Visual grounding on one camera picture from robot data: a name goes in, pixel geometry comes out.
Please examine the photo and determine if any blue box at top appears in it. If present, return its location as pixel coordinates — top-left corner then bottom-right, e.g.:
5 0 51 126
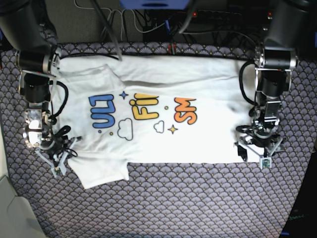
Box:
119 0 190 9

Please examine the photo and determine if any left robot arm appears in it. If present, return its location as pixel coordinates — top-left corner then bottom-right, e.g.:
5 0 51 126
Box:
235 0 317 169

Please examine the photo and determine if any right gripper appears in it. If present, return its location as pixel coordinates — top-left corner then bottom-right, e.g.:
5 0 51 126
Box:
35 125 82 171

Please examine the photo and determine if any white printed T-shirt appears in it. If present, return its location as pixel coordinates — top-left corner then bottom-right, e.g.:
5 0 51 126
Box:
55 56 251 189

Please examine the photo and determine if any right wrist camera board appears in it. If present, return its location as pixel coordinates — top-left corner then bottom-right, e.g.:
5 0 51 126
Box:
51 167 65 178

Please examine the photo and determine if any red table clamp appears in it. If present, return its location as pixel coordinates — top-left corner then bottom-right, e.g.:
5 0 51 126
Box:
167 44 177 56

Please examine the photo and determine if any grey cable bundle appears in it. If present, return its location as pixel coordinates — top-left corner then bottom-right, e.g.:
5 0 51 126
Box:
100 9 165 43

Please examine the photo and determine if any black power strip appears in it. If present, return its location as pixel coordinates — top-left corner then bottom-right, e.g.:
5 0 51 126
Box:
192 9 242 18

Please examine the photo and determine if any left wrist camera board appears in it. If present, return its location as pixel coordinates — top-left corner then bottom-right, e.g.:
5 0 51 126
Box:
259 157 272 170

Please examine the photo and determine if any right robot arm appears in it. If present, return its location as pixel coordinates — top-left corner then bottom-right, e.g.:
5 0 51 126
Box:
0 0 81 176

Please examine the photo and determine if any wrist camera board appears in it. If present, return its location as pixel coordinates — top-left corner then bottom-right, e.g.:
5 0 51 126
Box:
259 157 272 170
51 167 65 178

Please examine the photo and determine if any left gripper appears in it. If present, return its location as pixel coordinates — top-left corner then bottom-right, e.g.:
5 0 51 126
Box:
235 122 283 163

